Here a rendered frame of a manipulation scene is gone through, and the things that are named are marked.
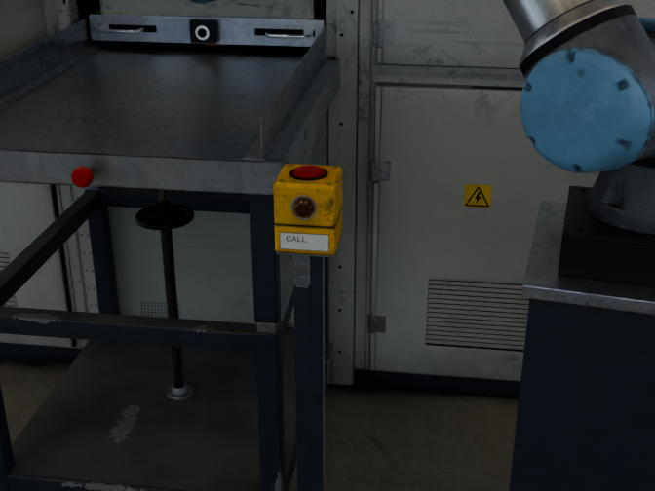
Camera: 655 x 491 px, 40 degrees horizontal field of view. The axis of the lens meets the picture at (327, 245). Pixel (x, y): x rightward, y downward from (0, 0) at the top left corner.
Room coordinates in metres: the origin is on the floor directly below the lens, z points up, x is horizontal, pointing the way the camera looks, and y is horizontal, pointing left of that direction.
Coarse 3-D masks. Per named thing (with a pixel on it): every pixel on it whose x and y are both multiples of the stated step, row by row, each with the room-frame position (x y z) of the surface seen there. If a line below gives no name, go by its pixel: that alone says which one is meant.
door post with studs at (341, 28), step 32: (352, 0) 1.96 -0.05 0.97; (352, 32) 1.96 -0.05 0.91; (352, 64) 1.96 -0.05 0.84; (352, 96) 1.96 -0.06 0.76; (352, 128) 1.96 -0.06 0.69; (352, 160) 1.96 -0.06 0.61; (352, 192) 1.96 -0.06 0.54; (352, 224) 1.96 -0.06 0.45; (352, 256) 1.96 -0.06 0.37; (352, 288) 1.96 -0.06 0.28; (352, 320) 1.96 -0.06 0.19; (352, 352) 1.96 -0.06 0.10
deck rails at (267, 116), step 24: (72, 24) 2.00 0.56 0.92; (48, 48) 1.86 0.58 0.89; (72, 48) 1.98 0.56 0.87; (312, 48) 1.78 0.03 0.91; (0, 72) 1.65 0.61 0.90; (24, 72) 1.74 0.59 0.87; (48, 72) 1.83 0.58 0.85; (312, 72) 1.78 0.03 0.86; (0, 96) 1.64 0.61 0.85; (288, 96) 1.51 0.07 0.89; (264, 120) 1.32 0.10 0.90; (288, 120) 1.50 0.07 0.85; (264, 144) 1.31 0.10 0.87
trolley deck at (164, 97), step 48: (48, 96) 1.66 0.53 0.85; (96, 96) 1.66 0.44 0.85; (144, 96) 1.66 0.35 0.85; (192, 96) 1.66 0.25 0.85; (240, 96) 1.66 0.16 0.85; (0, 144) 1.38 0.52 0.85; (48, 144) 1.38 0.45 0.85; (96, 144) 1.38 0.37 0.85; (144, 144) 1.38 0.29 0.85; (192, 144) 1.38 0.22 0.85; (240, 144) 1.38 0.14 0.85; (288, 144) 1.38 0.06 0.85; (240, 192) 1.30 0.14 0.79
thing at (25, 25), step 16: (0, 0) 1.91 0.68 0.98; (16, 0) 1.96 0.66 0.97; (32, 0) 2.02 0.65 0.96; (0, 16) 1.90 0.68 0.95; (16, 16) 1.95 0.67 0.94; (32, 16) 2.01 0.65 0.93; (0, 32) 1.89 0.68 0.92; (16, 32) 1.95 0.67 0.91; (32, 32) 2.00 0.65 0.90; (0, 48) 1.89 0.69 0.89; (16, 48) 1.94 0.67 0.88
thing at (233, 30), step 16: (96, 16) 2.07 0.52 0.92; (112, 16) 2.07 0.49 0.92; (128, 16) 2.06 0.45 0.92; (144, 16) 2.06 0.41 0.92; (160, 16) 2.05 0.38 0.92; (176, 16) 2.05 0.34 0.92; (192, 16) 2.05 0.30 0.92; (320, 16) 2.05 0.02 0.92; (96, 32) 2.07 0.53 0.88; (144, 32) 2.06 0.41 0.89; (160, 32) 2.05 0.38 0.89; (176, 32) 2.05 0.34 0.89; (224, 32) 2.03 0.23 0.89; (240, 32) 2.03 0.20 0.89; (256, 32) 2.02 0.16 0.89; (272, 32) 2.02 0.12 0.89; (288, 32) 2.01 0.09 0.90; (320, 32) 2.00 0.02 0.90
